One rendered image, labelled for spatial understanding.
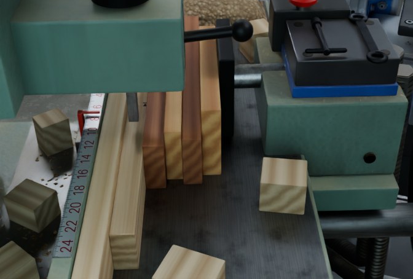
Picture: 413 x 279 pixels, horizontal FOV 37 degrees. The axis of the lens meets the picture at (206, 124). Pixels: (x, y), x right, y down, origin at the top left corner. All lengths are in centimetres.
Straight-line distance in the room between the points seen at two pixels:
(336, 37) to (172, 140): 19
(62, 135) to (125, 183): 28
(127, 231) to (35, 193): 23
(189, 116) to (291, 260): 16
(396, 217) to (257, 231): 20
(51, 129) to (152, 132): 24
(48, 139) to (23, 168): 5
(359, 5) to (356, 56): 67
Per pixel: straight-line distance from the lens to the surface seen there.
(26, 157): 82
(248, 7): 86
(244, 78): 64
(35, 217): 69
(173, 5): 52
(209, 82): 59
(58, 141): 80
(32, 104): 243
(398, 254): 152
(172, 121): 57
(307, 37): 62
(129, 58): 52
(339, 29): 64
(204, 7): 85
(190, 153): 56
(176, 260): 46
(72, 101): 241
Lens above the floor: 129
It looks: 35 degrees down
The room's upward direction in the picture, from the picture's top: 1 degrees counter-clockwise
